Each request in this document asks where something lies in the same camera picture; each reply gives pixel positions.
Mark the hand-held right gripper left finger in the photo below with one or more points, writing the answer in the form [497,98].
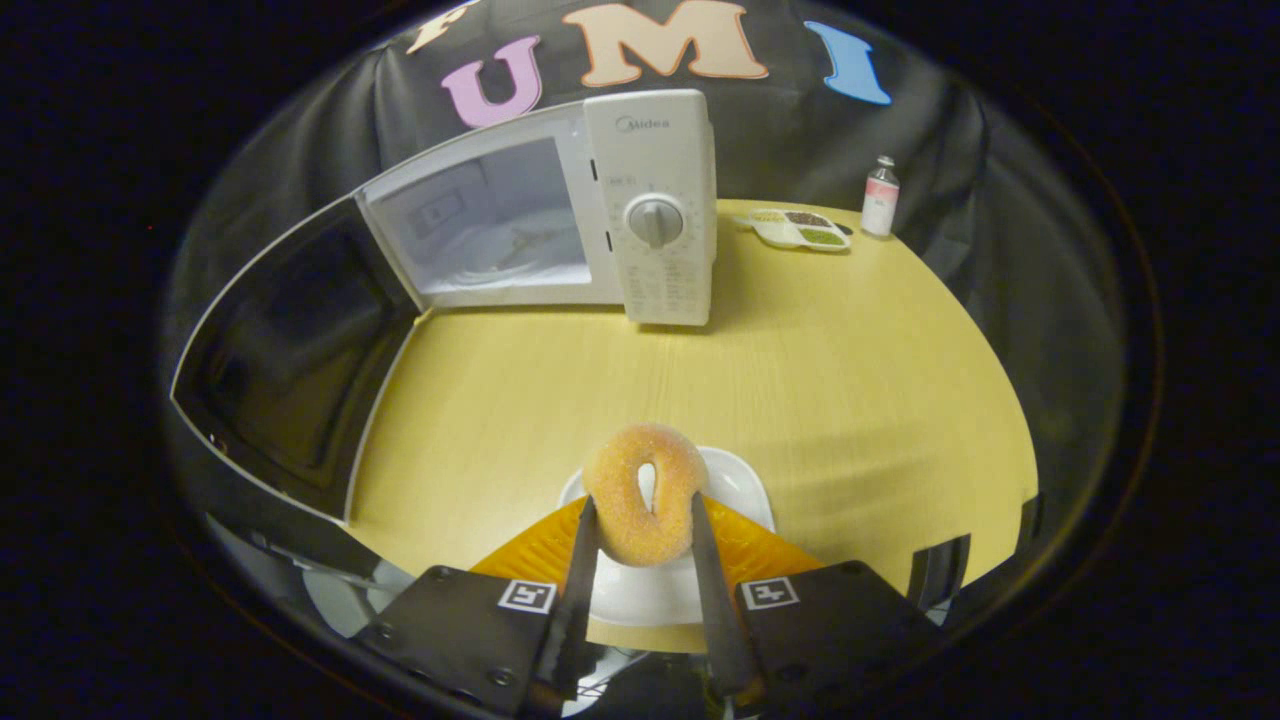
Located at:
[578,590]

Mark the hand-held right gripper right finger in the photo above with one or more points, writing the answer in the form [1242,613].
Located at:
[715,600]

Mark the white microwave oven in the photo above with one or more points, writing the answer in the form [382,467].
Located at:
[660,150]

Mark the glass microwave turntable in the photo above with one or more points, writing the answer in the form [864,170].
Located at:
[520,262]

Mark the white square plate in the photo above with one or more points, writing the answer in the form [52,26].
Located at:
[735,485]

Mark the black table edge clamp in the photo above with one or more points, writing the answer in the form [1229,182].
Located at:
[940,572]
[1032,520]

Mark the divided white condiment dish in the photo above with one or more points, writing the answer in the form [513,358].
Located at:
[795,232]

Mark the small bottle with pink label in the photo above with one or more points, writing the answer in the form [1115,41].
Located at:
[880,205]

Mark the black backdrop cloth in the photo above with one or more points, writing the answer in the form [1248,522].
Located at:
[950,130]

